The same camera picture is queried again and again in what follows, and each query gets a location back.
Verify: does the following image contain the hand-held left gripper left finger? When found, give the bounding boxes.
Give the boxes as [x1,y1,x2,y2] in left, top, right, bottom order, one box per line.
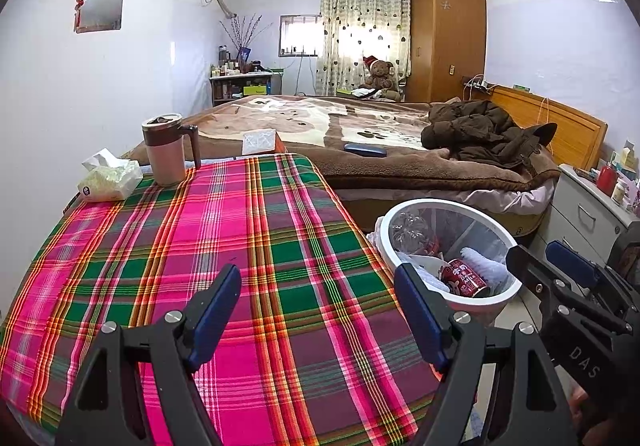
[55,263,243,446]

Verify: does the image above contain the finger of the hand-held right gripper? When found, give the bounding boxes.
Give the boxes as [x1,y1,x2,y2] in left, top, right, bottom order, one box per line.
[545,240,640,314]
[506,245,633,334]

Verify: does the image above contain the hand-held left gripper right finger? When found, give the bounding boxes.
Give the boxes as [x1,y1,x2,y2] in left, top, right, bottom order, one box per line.
[394,263,581,446]

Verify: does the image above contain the red can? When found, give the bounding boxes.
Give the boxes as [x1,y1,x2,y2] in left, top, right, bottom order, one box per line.
[440,259,492,298]

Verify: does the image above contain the white trash bin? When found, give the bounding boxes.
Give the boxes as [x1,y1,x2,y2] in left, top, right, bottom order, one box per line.
[375,199,521,324]

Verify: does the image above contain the plastic bottle with red label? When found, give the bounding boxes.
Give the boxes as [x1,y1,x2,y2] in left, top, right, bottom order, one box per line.
[390,213,441,257]

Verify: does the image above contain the person's right hand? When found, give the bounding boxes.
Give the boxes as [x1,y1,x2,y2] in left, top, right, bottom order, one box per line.
[567,383,607,434]

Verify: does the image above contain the grey nightstand with drawers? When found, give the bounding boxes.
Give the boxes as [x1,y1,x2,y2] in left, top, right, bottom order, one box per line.
[542,163,640,267]

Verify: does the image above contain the clear bin liner bag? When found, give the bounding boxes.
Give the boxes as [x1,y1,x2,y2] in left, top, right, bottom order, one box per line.
[367,206,516,297]

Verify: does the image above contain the pale bed sheet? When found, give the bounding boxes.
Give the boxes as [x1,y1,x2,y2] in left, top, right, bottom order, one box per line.
[450,179,557,216]

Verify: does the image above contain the plaid tablecloth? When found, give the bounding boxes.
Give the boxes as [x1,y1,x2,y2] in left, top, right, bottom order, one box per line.
[0,152,453,446]

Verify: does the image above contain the wooden headboard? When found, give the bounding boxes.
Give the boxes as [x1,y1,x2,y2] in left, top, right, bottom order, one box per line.
[462,86,608,170]

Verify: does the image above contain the brown jacket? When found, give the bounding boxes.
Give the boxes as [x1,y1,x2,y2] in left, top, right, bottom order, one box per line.
[421,99,558,169]

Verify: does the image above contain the mug with brown lid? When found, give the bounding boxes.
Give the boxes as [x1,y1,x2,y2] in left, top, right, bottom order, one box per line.
[141,113,202,186]

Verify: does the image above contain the green white tissue pack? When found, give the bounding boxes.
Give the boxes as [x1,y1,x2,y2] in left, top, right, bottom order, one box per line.
[77,147,143,203]

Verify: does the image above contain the dark blue glasses case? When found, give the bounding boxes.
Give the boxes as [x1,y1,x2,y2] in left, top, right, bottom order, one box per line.
[344,142,387,158]

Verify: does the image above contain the orange white tissue box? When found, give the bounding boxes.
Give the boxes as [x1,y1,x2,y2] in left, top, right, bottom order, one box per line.
[241,127,286,155]

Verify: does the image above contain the bed with brown blanket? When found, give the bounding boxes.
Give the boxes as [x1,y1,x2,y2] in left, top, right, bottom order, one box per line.
[122,94,561,192]

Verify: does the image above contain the cluttered desk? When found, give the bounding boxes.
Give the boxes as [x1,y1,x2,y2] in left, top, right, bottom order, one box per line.
[209,71,286,107]

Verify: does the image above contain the brown teddy bear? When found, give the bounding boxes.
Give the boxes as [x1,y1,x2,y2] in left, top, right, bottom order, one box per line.
[359,55,401,100]

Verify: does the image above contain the wooden wardrobe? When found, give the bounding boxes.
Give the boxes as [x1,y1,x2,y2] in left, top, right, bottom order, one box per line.
[405,0,487,103]

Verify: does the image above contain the vase with branches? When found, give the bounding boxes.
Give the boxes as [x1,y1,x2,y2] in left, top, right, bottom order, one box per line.
[219,14,273,72]

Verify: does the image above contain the small window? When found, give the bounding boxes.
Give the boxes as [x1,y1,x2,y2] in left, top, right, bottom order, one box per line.
[278,15,321,58]

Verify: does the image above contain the heart print curtain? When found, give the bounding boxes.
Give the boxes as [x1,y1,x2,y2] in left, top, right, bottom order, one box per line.
[316,0,413,96]

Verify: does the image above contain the shiny wall sheet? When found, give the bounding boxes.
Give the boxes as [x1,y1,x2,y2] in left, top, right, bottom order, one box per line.
[75,0,126,33]

